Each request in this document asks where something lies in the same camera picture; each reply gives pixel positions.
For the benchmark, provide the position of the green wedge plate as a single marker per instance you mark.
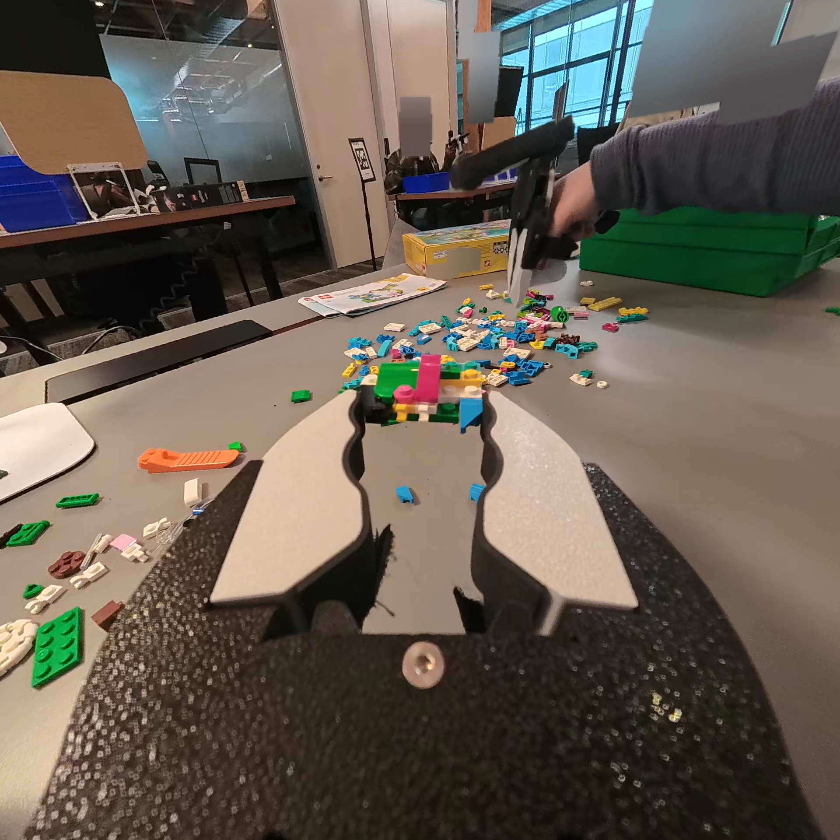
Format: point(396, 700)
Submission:
point(29, 533)

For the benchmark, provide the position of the yellow toy brick box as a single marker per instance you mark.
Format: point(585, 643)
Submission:
point(417, 253)

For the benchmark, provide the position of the dark brown brick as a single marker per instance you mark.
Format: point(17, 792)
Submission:
point(108, 615)

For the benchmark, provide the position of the small black brick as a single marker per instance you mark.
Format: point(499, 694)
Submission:
point(8, 537)

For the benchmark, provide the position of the thin green plate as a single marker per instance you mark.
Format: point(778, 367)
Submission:
point(77, 501)

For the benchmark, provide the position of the brown rounded plate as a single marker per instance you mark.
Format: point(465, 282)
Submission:
point(65, 564)

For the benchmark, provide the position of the large beige board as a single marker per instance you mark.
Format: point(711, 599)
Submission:
point(65, 121)

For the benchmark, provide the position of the stack of blue bins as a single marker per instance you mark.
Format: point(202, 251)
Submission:
point(33, 197)

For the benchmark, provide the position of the white door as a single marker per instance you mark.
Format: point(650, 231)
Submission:
point(321, 98)

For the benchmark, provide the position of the instruction booklet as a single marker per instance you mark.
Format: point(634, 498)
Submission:
point(367, 295)

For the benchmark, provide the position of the black product box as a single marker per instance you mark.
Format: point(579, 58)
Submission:
point(210, 195)

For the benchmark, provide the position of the white and green piece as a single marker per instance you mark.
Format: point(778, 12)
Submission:
point(47, 597)

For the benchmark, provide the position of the white bracket piece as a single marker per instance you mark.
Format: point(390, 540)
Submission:
point(88, 575)

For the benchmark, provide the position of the person's right hand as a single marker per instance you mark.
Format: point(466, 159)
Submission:
point(577, 197)

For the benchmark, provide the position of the multicoloured toy brick assembly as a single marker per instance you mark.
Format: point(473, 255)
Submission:
point(394, 380)

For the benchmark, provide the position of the black display panel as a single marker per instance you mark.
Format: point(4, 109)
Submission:
point(510, 92)

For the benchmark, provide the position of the small white plate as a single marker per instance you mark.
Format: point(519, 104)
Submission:
point(135, 553)

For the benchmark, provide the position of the pale grey stick piece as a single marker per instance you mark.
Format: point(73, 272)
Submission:
point(96, 550)

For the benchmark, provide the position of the plain white brick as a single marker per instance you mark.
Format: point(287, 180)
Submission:
point(191, 492)

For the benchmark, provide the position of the blue plastic bin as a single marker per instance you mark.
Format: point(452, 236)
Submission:
point(426, 184)

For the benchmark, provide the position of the person's right forearm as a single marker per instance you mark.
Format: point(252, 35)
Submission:
point(722, 157)

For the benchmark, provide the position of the white clip piece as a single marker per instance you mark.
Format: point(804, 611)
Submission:
point(156, 527)

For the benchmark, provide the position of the photo in clear stand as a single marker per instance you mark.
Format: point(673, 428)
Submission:
point(105, 190)

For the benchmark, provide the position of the orange brick separator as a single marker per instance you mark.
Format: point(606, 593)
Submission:
point(184, 459)

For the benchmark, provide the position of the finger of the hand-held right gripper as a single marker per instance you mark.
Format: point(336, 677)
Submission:
point(513, 262)
point(527, 262)

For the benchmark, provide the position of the pile of toy bricks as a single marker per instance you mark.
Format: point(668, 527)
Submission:
point(472, 338)

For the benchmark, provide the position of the grey desk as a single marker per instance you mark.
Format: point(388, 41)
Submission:
point(656, 459)

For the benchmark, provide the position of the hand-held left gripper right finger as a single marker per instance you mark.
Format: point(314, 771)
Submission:
point(551, 525)

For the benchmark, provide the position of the small beige board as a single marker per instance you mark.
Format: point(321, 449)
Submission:
point(499, 131)

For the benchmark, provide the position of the pink tile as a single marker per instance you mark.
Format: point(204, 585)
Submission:
point(123, 542)

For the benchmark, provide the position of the sign stand with tag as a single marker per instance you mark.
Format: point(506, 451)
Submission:
point(362, 157)

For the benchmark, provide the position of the wooden table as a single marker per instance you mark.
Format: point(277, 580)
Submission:
point(164, 216)
point(446, 191)

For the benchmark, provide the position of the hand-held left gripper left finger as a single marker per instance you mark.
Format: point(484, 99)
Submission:
point(295, 512)

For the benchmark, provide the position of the green plastic bin stack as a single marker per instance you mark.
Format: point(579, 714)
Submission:
point(709, 256)

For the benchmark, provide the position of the white round plate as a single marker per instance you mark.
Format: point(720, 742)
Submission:
point(16, 646)

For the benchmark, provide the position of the black office chair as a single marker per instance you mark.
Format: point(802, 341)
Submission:
point(594, 141)

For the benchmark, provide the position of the clear tube piece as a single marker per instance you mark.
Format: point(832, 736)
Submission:
point(180, 525)

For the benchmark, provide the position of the large green studded plate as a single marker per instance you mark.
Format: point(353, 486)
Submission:
point(58, 646)

